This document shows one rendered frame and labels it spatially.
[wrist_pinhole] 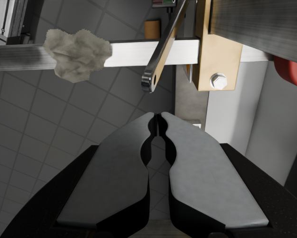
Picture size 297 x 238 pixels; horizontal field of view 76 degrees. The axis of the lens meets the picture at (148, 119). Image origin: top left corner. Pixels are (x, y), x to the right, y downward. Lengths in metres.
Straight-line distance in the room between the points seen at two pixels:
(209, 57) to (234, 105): 0.34
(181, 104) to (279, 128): 0.23
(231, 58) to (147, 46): 0.10
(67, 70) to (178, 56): 0.15
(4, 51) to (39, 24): 0.96
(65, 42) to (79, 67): 0.03
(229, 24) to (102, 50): 0.14
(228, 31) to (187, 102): 0.29
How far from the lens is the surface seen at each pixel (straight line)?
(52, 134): 1.53
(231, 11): 0.19
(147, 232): 0.33
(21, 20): 1.14
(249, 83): 0.58
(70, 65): 0.28
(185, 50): 0.26
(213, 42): 0.26
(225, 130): 0.62
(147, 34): 1.05
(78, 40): 0.26
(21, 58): 0.32
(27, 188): 2.04
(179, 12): 0.18
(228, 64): 0.27
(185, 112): 0.47
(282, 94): 0.52
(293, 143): 0.50
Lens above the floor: 1.12
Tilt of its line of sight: 61 degrees down
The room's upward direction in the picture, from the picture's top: 176 degrees counter-clockwise
